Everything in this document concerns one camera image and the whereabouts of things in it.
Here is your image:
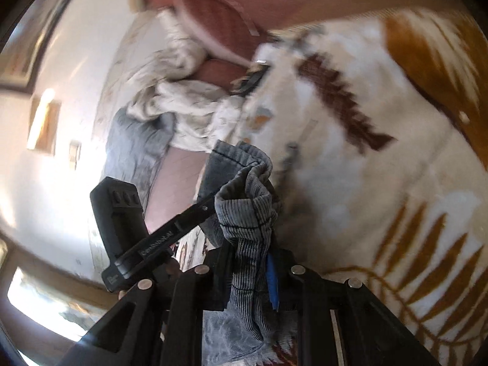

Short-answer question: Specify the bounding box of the grey quilted pillow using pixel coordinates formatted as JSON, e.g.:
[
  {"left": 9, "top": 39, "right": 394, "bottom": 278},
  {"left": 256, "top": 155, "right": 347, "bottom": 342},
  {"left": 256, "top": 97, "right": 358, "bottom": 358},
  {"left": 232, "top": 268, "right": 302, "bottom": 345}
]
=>
[{"left": 102, "top": 107, "right": 175, "bottom": 209}]

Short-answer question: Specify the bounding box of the cream leaf pattern blanket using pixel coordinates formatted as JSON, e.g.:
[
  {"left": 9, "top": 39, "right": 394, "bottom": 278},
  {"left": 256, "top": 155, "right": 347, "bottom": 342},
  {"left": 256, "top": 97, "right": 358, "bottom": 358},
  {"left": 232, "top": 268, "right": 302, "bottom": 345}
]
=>
[{"left": 167, "top": 6, "right": 488, "bottom": 366}]

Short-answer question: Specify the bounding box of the black remote on bed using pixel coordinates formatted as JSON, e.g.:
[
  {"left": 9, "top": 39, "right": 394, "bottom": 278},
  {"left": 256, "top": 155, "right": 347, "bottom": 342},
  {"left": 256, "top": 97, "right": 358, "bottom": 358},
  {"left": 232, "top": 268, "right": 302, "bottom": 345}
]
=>
[{"left": 230, "top": 60, "right": 271, "bottom": 98}]

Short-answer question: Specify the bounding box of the beige wall switch plate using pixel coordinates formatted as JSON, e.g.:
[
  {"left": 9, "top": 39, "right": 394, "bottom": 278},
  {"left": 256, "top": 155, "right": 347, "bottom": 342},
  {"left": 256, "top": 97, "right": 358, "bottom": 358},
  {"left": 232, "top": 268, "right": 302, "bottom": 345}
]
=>
[{"left": 69, "top": 141, "right": 82, "bottom": 169}]

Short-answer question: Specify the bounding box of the thin white cable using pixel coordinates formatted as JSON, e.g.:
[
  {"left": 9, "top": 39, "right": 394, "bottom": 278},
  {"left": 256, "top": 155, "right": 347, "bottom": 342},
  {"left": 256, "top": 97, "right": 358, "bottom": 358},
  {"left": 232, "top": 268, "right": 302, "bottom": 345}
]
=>
[{"left": 174, "top": 0, "right": 261, "bottom": 38}]

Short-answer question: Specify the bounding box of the pink maroon bed sheet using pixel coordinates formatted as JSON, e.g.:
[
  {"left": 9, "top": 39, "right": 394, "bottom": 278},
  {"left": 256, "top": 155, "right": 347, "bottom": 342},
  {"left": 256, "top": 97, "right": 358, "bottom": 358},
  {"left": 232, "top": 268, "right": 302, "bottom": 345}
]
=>
[{"left": 146, "top": 0, "right": 435, "bottom": 236}]

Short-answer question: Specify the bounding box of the blue denim jeans pant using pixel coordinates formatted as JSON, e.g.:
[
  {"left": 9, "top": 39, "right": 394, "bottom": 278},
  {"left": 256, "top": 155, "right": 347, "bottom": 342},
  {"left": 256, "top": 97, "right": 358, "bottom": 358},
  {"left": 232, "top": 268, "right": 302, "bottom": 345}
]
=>
[{"left": 199, "top": 141, "right": 297, "bottom": 365}]

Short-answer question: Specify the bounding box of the crumpled white printed cloth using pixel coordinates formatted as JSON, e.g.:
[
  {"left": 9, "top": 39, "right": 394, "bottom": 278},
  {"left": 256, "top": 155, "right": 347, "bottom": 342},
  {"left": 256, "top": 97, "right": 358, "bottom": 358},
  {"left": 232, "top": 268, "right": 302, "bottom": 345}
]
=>
[{"left": 127, "top": 9, "right": 244, "bottom": 152}]

